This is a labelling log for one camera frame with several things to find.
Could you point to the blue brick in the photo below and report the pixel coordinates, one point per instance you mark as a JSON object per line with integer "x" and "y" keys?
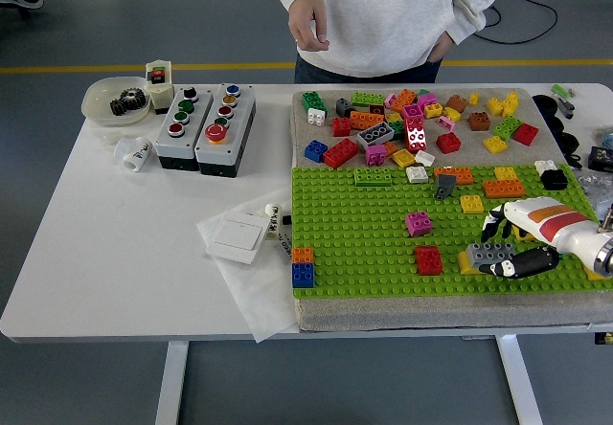
{"x": 302, "y": 275}
{"x": 315, "y": 150}

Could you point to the grey four-button control box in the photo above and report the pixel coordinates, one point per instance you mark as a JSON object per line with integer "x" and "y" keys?
{"x": 198, "y": 118}

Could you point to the cream switch box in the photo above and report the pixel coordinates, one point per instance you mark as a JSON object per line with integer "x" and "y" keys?
{"x": 160, "y": 94}

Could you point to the grey metal clip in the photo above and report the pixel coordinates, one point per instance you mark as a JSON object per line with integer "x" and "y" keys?
{"x": 566, "y": 107}

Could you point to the green plastic tool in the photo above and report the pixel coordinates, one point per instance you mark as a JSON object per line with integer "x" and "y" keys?
{"x": 559, "y": 91}

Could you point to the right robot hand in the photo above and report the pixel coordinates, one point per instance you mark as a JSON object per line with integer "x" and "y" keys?
{"x": 551, "y": 219}

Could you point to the grey emergency-stop control box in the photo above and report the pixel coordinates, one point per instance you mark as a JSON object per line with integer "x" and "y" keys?
{"x": 239, "y": 126}

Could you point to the white printed tube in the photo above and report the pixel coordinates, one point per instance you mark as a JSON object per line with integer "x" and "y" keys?
{"x": 273, "y": 219}

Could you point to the person's right hand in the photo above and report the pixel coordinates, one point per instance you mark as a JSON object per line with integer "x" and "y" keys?
{"x": 306, "y": 18}

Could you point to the light grey long brick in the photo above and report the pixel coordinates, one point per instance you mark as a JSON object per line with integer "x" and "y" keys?
{"x": 488, "y": 252}

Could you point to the green studded baseplate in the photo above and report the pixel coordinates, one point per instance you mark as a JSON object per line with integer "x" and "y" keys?
{"x": 354, "y": 233}

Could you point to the yellow small brick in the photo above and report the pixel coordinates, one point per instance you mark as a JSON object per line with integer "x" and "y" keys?
{"x": 473, "y": 98}
{"x": 395, "y": 118}
{"x": 452, "y": 114}

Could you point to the dark grey slope brick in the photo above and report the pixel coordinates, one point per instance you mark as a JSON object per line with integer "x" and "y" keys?
{"x": 445, "y": 186}

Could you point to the maroon brick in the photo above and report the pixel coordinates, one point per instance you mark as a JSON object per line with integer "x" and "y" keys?
{"x": 376, "y": 109}

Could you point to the person's left forearm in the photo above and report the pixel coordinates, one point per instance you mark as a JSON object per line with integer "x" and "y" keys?
{"x": 479, "y": 8}

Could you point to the brown brick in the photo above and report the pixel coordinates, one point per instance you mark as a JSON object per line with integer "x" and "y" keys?
{"x": 458, "y": 104}
{"x": 479, "y": 120}

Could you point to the white plastic bowl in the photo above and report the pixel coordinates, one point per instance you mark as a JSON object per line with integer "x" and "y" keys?
{"x": 98, "y": 102}

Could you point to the magenta brick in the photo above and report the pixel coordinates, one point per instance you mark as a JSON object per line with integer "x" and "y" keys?
{"x": 376, "y": 154}
{"x": 418, "y": 223}
{"x": 426, "y": 99}
{"x": 413, "y": 110}

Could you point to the black brick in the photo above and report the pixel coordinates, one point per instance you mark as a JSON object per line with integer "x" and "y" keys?
{"x": 554, "y": 179}

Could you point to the yellow curved brick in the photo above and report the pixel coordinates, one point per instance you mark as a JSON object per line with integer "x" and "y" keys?
{"x": 463, "y": 264}

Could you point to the red tall brick white dots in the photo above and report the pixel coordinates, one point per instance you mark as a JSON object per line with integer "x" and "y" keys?
{"x": 415, "y": 133}

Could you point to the black round disc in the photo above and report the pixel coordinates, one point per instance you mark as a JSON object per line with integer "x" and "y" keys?
{"x": 545, "y": 103}
{"x": 570, "y": 141}
{"x": 556, "y": 123}

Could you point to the black yellow labelled object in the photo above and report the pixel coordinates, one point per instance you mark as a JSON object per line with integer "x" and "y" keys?
{"x": 604, "y": 339}

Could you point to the orange small brick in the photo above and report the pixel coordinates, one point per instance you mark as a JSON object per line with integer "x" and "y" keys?
{"x": 391, "y": 148}

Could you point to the white wall switch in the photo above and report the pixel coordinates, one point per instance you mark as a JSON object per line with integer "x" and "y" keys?
{"x": 238, "y": 236}

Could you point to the black metal gear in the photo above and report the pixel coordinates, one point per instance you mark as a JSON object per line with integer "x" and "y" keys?
{"x": 119, "y": 107}
{"x": 134, "y": 98}

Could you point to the lime green long brick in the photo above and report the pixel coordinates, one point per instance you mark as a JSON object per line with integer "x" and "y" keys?
{"x": 372, "y": 176}
{"x": 368, "y": 98}

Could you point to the black printed box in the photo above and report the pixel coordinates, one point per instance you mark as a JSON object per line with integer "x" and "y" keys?
{"x": 602, "y": 158}

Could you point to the white pipe tee fitting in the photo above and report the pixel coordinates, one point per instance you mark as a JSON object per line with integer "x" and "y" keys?
{"x": 135, "y": 153}

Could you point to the white flat brick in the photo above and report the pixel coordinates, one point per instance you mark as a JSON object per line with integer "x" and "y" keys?
{"x": 424, "y": 158}

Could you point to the clear plastic bag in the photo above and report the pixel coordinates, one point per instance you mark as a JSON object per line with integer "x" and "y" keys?
{"x": 596, "y": 188}

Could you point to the red small brick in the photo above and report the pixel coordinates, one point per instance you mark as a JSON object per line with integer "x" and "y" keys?
{"x": 341, "y": 126}

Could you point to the white small brick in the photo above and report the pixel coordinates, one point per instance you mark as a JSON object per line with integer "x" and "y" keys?
{"x": 316, "y": 116}

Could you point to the person's left hand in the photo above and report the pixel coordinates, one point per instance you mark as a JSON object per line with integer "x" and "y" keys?
{"x": 439, "y": 47}

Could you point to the yellow flat brick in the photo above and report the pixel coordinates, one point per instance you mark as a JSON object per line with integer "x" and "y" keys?
{"x": 403, "y": 157}
{"x": 524, "y": 236}

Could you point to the red long brick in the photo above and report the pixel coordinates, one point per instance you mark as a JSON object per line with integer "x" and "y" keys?
{"x": 341, "y": 152}

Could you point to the orange long brick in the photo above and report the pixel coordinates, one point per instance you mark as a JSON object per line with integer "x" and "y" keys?
{"x": 503, "y": 188}
{"x": 366, "y": 119}

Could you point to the grey brick with dark studs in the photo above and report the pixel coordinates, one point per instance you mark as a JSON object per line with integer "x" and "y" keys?
{"x": 376, "y": 134}

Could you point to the dark grey small brick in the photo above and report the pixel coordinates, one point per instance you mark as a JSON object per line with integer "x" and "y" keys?
{"x": 344, "y": 105}

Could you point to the white table leg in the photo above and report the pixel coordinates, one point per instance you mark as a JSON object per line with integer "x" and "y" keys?
{"x": 519, "y": 382}
{"x": 171, "y": 386}

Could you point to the pink small brick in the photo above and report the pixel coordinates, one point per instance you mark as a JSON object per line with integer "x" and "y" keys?
{"x": 447, "y": 122}

